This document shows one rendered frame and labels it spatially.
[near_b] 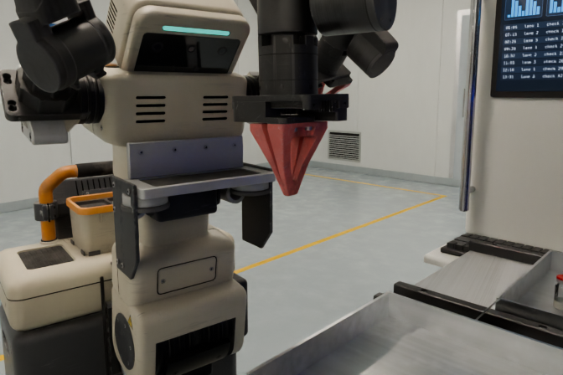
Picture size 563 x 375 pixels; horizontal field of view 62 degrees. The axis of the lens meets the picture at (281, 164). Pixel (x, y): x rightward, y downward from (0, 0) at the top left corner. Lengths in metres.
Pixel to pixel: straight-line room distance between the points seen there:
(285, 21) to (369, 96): 6.45
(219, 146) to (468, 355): 0.53
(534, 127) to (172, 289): 0.90
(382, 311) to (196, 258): 0.40
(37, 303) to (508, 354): 0.88
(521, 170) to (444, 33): 5.18
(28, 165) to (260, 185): 4.71
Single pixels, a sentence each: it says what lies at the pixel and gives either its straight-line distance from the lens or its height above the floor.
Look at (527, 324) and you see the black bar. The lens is 0.68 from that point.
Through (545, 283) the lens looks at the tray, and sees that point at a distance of 0.88.
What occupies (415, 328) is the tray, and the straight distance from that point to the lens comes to 0.66.
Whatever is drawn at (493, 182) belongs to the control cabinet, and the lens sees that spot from 1.32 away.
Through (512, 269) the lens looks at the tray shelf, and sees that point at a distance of 0.92.
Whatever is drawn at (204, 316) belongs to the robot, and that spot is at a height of 0.77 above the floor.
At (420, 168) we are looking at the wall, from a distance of 6.54.
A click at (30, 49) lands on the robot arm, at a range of 0.70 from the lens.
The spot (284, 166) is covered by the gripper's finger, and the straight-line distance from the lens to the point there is 0.45.
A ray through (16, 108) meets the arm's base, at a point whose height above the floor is 1.16.
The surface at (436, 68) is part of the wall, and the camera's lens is 6.40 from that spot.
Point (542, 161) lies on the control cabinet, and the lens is 1.28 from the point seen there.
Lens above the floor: 1.18
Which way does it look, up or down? 9 degrees down
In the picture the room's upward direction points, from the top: straight up
